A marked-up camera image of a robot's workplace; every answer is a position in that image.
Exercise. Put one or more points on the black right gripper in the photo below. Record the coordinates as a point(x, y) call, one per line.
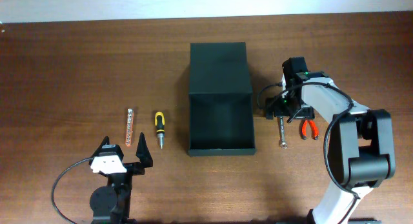
point(306, 112)

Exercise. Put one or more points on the yellow black screwdriver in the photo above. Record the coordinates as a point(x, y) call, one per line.
point(159, 121)

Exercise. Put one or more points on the orange socket rail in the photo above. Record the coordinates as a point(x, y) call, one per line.
point(129, 127)

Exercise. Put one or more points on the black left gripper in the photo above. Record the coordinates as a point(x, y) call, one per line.
point(142, 153)

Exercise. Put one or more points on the black open box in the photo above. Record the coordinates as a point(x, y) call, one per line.
point(220, 97)

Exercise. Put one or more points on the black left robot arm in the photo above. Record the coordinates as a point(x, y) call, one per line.
point(111, 203)

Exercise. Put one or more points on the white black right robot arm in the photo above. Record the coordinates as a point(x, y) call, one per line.
point(358, 147)

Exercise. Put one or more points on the silver ring wrench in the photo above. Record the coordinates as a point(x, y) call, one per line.
point(282, 142)

